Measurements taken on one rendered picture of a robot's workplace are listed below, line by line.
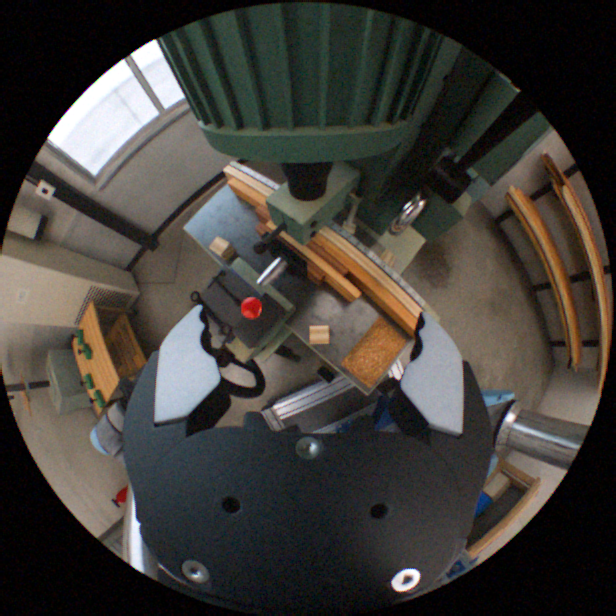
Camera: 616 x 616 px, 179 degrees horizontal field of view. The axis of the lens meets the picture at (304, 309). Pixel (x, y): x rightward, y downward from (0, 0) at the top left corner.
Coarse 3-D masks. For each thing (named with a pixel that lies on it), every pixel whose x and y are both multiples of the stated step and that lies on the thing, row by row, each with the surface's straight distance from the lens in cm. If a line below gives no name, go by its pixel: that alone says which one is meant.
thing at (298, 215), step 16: (336, 176) 31; (352, 176) 31; (288, 192) 28; (336, 192) 29; (272, 208) 28; (288, 208) 27; (304, 208) 27; (320, 208) 27; (336, 208) 32; (288, 224) 28; (304, 224) 26; (320, 224) 31; (304, 240) 30
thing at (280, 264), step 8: (272, 240) 33; (272, 248) 35; (280, 248) 32; (288, 248) 32; (272, 256) 41; (280, 256) 35; (288, 256) 32; (296, 256) 31; (272, 264) 35; (280, 264) 35; (288, 264) 35; (296, 264) 31; (304, 264) 31; (264, 272) 35; (272, 272) 35; (280, 272) 35; (296, 272) 36; (304, 272) 34; (264, 280) 35; (272, 280) 35; (304, 280) 39
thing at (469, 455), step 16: (464, 368) 9; (464, 384) 9; (464, 400) 8; (480, 400) 8; (464, 416) 8; (480, 416) 8; (432, 432) 7; (464, 432) 7; (480, 432) 8; (448, 448) 7; (464, 448) 7; (480, 448) 7; (448, 464) 6; (464, 464) 7; (480, 464) 7; (464, 480) 7; (480, 480) 7; (464, 496) 6; (464, 512) 6; (464, 528) 6
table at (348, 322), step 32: (224, 192) 56; (192, 224) 55; (224, 224) 50; (256, 224) 47; (256, 256) 43; (288, 288) 40; (320, 288) 40; (320, 320) 39; (352, 320) 40; (320, 352) 39
